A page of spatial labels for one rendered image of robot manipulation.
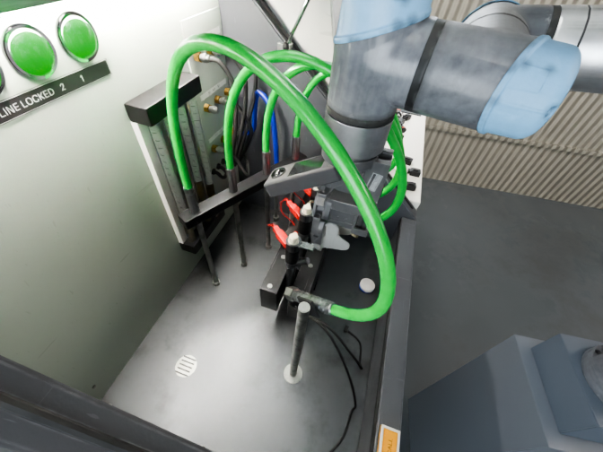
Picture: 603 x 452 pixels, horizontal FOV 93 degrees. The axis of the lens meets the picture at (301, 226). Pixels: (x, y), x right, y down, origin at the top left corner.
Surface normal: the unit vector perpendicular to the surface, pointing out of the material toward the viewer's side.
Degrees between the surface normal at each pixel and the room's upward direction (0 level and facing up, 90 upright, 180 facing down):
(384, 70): 85
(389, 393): 0
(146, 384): 0
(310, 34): 90
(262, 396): 0
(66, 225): 90
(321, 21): 90
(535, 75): 57
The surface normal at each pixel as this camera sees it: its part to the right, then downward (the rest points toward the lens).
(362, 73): -0.44, 0.65
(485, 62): -0.30, 0.10
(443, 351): 0.07, -0.67
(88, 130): 0.95, 0.28
